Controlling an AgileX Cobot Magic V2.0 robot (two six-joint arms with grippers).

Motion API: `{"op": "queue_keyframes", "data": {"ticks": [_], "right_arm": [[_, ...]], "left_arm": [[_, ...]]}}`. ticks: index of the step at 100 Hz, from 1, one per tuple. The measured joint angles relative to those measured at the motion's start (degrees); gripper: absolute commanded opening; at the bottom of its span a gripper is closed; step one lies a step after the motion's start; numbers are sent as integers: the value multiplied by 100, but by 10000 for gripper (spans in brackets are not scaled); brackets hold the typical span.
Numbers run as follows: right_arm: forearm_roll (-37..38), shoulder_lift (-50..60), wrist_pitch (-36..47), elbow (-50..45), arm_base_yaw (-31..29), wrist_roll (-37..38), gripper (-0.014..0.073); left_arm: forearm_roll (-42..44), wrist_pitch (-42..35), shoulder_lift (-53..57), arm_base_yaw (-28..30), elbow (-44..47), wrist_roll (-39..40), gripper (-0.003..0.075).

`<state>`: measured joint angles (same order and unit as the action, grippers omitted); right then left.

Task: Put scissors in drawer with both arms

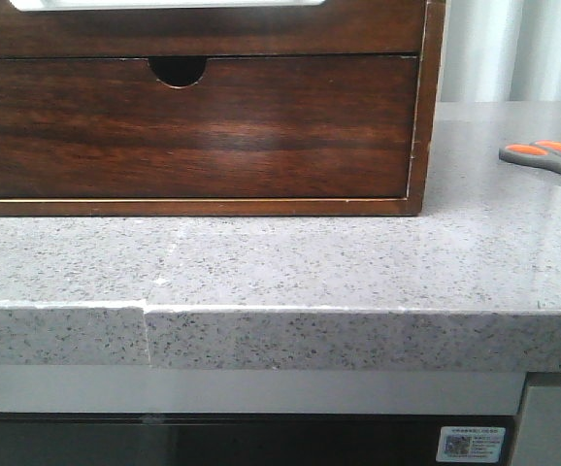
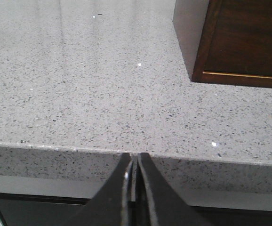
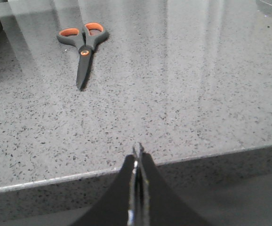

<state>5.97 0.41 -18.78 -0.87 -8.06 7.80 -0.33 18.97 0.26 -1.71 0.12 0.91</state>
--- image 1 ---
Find grey orange handled scissors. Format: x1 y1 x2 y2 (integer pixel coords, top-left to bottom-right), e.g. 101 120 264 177
499 140 561 175

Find wooden drawer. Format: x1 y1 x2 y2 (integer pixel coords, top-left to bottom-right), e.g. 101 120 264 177
0 1 427 58
0 54 417 199

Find dark wooden organizer box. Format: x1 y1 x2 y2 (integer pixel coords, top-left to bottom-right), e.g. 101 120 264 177
0 1 446 216

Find white QR code sticker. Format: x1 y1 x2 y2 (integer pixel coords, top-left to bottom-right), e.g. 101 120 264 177
436 426 507 464

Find grey cabinet door panel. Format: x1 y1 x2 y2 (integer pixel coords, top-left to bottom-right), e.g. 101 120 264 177
511 373 561 465

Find white tray on organizer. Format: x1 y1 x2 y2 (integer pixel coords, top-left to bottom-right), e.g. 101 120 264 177
11 0 324 12

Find black glass appliance front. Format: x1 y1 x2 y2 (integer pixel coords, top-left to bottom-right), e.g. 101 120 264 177
0 413 514 465

